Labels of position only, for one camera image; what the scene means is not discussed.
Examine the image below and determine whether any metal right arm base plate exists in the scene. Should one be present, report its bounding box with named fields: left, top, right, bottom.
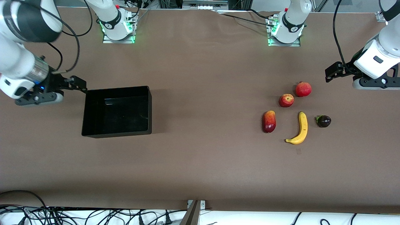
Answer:
left=102, top=12, right=138, bottom=44

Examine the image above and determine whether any red pomegranate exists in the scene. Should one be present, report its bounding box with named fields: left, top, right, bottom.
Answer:
left=295, top=81, right=312, bottom=98

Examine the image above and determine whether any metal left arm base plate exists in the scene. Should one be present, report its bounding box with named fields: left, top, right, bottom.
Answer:
left=267, top=14, right=301, bottom=47

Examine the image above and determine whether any black cable with silver plug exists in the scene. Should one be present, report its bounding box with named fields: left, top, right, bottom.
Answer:
left=39, top=8, right=81, bottom=75

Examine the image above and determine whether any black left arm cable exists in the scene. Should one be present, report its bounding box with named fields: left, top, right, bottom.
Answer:
left=333, top=0, right=355, bottom=68

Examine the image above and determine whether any dark camera stand pole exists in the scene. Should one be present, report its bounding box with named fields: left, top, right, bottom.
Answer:
left=179, top=200, right=201, bottom=225

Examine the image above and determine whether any grey power strip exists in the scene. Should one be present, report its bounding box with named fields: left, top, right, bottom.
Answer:
left=183, top=0, right=228, bottom=10

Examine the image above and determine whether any dark purple mangosteen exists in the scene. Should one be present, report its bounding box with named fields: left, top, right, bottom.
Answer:
left=315, top=115, right=332, bottom=128

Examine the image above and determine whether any yellow banana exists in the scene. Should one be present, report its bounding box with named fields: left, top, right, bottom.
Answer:
left=285, top=112, right=308, bottom=145

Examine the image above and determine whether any black rectangular plastic tray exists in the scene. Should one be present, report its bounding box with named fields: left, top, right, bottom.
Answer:
left=81, top=86, right=153, bottom=138

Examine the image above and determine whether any black looping cable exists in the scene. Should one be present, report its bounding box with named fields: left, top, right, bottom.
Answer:
left=70, top=0, right=93, bottom=37

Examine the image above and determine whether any red apple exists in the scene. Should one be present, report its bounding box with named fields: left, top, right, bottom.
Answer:
left=279, top=94, right=294, bottom=108

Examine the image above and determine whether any red yellow mango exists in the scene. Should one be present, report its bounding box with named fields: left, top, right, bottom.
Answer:
left=262, top=110, right=277, bottom=133

